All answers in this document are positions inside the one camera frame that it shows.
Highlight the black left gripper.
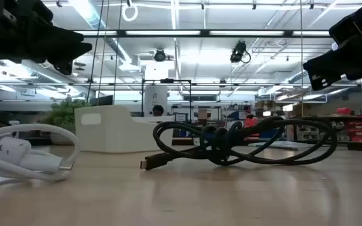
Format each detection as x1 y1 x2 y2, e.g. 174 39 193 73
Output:
0 0 93 76

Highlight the black USB-C cable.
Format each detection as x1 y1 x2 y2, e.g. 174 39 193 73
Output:
140 116 338 171

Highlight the dark computer monitor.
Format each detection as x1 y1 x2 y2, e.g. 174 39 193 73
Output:
89 95 114 107

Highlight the green artificial plant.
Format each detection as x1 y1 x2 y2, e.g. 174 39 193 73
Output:
41 97 90 146

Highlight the blue waterfall magazine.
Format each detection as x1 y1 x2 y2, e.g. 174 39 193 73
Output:
252 140 308 149

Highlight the white plastic bin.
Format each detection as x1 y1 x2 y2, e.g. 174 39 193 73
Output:
74 105 175 154

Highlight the person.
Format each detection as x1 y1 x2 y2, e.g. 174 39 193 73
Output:
151 105 165 117
243 107 261 141

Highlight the white cylindrical machine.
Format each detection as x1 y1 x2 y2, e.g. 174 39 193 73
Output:
143 85 169 117

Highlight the white hanging ring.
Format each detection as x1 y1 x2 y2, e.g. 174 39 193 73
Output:
121 2 139 23

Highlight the black hanging camera with cable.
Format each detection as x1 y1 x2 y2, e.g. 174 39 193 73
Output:
229 40 251 64

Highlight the black round ceiling camera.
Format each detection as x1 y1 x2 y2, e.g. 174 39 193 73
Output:
153 48 167 63

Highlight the white USB-C cable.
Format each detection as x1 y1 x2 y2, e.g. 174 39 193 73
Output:
0 123 81 183

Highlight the black aluminium rig frame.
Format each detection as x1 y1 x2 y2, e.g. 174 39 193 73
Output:
72 0 337 104

